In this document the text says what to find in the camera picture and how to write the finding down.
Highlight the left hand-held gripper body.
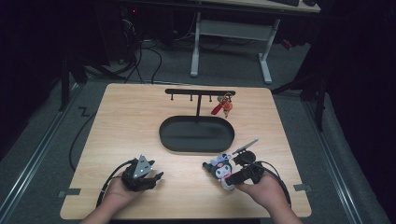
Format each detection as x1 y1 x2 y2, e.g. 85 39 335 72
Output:
120 154 157 192

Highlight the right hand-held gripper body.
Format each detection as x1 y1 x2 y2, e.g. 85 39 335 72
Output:
231 138 266 185

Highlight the black and purple plush keychain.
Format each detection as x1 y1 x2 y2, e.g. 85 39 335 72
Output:
202 153 238 191

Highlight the black key rack with tray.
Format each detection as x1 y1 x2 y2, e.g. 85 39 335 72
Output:
158 88 236 154

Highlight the cowboy figure keychain red strap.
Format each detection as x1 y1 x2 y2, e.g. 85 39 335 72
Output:
210 91 234 119

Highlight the person's left hand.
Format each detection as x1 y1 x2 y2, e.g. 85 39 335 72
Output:
100 177 143 214

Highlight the person's right hand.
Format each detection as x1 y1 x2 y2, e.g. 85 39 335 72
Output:
233 172 284 214

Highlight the grey tape piece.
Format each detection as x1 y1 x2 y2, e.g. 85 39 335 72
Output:
57 188 82 199
292 183 313 192

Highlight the black metal stand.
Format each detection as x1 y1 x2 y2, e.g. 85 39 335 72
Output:
270 69 330 133
58 54 90 112

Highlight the dark computer tower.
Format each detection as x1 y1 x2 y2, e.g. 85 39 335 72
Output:
119 4 143 64

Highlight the white-framed wooden desk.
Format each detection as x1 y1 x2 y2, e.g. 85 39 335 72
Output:
189 0 322 86

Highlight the black keyboard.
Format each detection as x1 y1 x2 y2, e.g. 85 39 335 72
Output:
268 0 301 7

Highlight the left hand-held gripper black cable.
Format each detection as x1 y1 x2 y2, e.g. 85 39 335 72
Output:
95 158 138 209

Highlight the hand-held gripper black cable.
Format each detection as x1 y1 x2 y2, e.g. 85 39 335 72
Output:
254 160 293 209
95 158 138 209

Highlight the right hand-held gripper black cable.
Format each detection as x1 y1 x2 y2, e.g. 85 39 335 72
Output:
254 160 293 209

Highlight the black floor cable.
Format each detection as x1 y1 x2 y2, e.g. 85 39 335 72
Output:
68 110 98 173

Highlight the aluminium floor rail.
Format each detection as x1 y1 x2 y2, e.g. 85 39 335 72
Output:
0 82 82 218
302 101 366 224

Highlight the bundle of black cables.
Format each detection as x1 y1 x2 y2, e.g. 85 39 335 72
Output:
108 18 164 86

